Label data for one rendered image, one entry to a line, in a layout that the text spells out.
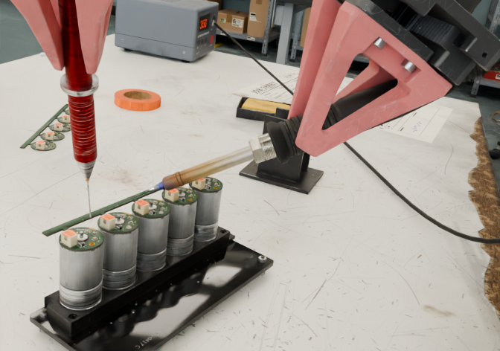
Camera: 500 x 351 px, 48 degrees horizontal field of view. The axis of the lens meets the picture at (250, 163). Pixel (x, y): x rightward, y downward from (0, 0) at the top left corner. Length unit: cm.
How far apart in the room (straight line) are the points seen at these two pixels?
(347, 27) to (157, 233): 18
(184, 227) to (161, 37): 65
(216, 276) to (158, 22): 67
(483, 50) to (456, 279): 25
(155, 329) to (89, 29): 20
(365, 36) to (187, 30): 73
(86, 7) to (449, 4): 15
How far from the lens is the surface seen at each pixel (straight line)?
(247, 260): 43
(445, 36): 29
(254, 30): 472
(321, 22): 32
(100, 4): 21
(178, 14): 99
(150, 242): 37
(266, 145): 31
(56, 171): 57
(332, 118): 31
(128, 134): 66
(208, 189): 41
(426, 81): 30
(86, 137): 27
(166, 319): 36
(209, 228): 42
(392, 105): 30
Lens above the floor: 99
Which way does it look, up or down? 23 degrees down
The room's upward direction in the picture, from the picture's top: 8 degrees clockwise
